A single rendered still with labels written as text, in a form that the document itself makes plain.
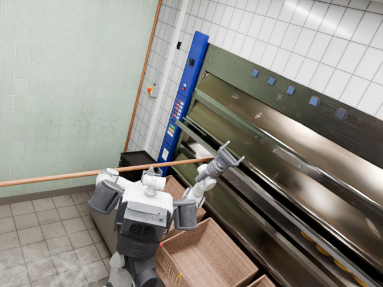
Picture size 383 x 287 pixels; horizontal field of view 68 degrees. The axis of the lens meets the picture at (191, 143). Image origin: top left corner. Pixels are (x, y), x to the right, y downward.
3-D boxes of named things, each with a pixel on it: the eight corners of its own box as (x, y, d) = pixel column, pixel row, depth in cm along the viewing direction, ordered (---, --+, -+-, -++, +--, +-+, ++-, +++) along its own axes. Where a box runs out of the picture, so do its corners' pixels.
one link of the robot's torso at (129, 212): (163, 274, 144) (183, 221, 130) (97, 262, 139) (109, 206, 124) (166, 232, 171) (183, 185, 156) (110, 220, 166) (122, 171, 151)
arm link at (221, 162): (233, 168, 143) (219, 180, 150) (240, 161, 151) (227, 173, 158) (216, 150, 145) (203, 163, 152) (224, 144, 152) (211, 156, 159)
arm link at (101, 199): (104, 202, 154) (105, 212, 141) (89, 195, 150) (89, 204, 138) (116, 184, 154) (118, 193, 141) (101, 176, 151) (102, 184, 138)
